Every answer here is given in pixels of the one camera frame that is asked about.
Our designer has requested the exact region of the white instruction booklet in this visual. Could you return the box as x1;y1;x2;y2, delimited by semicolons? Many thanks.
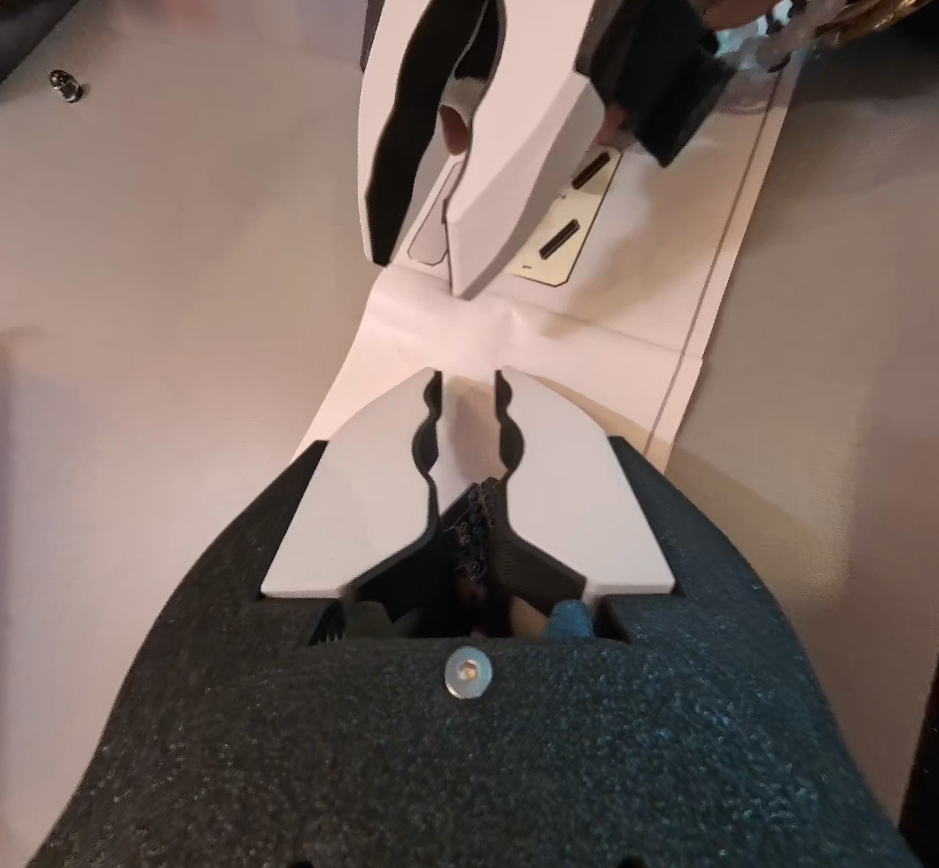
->
292;39;808;476

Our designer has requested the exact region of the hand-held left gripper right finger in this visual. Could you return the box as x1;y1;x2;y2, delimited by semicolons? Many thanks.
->
495;367;677;616

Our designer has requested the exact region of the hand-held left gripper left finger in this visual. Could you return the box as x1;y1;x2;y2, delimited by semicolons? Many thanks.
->
260;368;445;623

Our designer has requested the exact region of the white bead bracelet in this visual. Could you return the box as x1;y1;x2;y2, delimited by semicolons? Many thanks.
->
734;0;918;73

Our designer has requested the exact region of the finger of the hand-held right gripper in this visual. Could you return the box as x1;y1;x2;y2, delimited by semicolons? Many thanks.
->
359;0;507;269
442;0;625;298

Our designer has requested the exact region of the dark grey lego frame piece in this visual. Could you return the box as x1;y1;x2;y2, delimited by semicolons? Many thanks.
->
439;478;509;586

